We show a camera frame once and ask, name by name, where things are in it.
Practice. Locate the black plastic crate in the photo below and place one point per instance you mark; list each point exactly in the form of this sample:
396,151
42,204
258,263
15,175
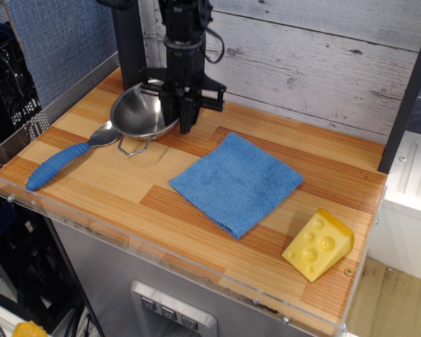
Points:
19,101

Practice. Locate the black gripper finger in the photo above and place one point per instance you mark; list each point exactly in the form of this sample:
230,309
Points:
170,106
189,111

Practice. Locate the dark right frame post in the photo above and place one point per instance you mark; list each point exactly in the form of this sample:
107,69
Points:
402,118

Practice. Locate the yellow toy cheese wedge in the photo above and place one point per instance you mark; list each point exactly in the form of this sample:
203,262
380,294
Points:
320,244

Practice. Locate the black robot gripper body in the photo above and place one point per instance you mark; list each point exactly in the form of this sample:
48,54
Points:
185,69

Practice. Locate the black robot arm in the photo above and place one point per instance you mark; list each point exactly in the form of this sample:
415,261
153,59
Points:
186,88

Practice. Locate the spoon with blue handle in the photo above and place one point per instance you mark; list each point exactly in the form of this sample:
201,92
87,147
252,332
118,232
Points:
105,135

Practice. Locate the dark left frame post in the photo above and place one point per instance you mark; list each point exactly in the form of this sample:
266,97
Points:
130,42

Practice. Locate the dark frame post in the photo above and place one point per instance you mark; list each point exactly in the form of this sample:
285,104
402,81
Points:
130,42
402,118

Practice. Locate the clear acrylic table guard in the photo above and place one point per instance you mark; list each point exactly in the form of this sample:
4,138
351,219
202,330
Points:
122,226

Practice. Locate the blue folded cloth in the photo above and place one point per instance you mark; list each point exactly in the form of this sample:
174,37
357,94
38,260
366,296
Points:
237,185

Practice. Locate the silver panel with buttons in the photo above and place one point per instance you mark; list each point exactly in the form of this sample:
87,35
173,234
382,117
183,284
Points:
172,310

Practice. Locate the small stainless steel pot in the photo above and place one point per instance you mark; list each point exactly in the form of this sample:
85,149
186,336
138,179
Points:
137,114

